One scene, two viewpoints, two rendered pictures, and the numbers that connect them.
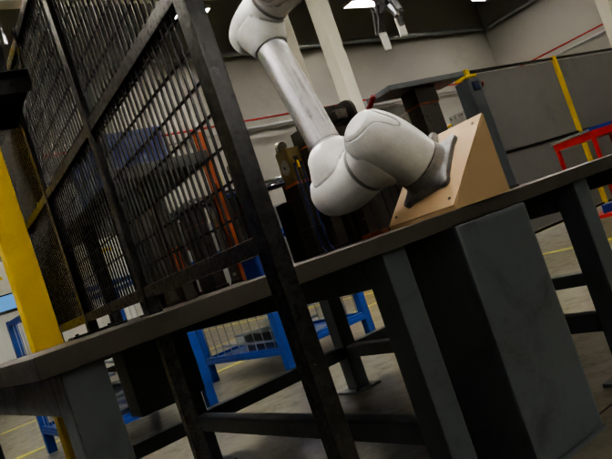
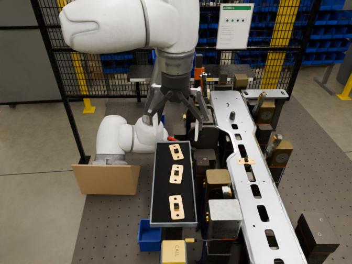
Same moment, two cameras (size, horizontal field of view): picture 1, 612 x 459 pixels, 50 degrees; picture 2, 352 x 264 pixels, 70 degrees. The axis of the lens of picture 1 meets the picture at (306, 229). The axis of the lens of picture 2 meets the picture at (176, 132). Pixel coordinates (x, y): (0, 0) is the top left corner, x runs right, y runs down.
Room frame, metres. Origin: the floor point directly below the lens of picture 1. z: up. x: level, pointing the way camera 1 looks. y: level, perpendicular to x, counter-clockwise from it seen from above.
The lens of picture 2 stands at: (2.68, -1.05, 1.83)
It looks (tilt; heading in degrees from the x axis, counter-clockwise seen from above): 38 degrees down; 121
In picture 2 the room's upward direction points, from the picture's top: straight up
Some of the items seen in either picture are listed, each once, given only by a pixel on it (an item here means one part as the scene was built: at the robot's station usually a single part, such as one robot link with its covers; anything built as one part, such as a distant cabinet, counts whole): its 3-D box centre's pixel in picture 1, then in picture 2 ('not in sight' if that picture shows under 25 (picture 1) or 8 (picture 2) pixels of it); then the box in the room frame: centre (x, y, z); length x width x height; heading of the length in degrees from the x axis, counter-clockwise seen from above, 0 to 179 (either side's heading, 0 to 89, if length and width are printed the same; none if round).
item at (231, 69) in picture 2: (118, 209); (190, 72); (1.89, 0.49, 1.02); 0.90 x 0.22 x 0.03; 32
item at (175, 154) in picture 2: not in sight; (176, 151); (2.31, -0.43, 1.17); 0.08 x 0.04 x 0.01; 135
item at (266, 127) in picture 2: not in sight; (262, 146); (2.55, 0.16, 0.84); 0.10 x 0.05 x 0.29; 32
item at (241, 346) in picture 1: (270, 300); not in sight; (5.04, 0.44, 0.48); 1.20 x 0.80 x 0.95; 37
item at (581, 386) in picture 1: (489, 336); not in sight; (1.87, -0.39, 0.33); 0.31 x 0.31 x 0.66; 36
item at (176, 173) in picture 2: not in sight; (176, 173); (2.37, -0.53, 1.17); 0.08 x 0.04 x 0.01; 113
